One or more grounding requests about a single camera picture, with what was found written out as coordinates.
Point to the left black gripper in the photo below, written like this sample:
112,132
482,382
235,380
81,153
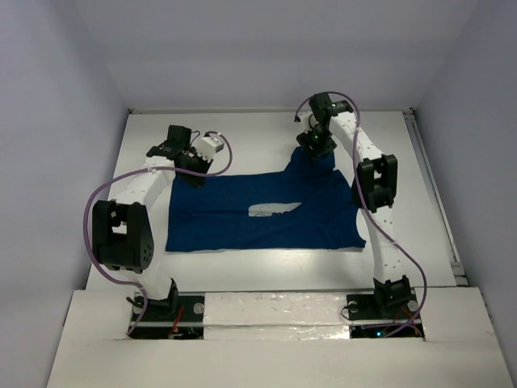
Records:
193,168

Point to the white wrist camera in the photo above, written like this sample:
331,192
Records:
308,121
209,145

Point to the blue printed t-shirt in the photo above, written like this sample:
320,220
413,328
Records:
307,205

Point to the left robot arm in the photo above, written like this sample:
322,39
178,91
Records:
122,238

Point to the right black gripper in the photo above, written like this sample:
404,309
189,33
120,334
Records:
304,138

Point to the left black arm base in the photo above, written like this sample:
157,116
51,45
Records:
184,323

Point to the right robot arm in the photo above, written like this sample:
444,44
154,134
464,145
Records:
331,123

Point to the silver foil covered panel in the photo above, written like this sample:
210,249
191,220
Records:
275,316

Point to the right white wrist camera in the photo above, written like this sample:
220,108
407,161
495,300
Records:
308,121

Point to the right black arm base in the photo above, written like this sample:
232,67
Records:
366,321

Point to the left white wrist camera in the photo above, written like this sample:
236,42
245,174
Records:
209,145

